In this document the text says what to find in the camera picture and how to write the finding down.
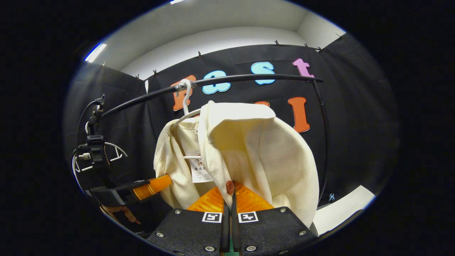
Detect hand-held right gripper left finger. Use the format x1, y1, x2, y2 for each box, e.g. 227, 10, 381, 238
146, 186, 231, 256

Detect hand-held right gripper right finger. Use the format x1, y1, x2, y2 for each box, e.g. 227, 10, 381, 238
230, 181, 319, 256

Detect cream button shirt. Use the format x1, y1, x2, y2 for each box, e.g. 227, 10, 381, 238
154, 101, 320, 228

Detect white plastic hanger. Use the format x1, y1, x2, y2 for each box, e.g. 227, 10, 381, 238
172, 79, 202, 160
72, 122, 128, 185

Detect black clothes rack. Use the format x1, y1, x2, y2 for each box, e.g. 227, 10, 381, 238
101, 74, 329, 203

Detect white panel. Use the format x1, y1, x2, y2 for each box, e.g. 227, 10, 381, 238
313, 185, 376, 236

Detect black backdrop cloth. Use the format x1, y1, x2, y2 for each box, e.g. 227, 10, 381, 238
64, 34, 400, 235

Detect black cable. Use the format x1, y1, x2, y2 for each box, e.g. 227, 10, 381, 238
76, 100, 104, 150

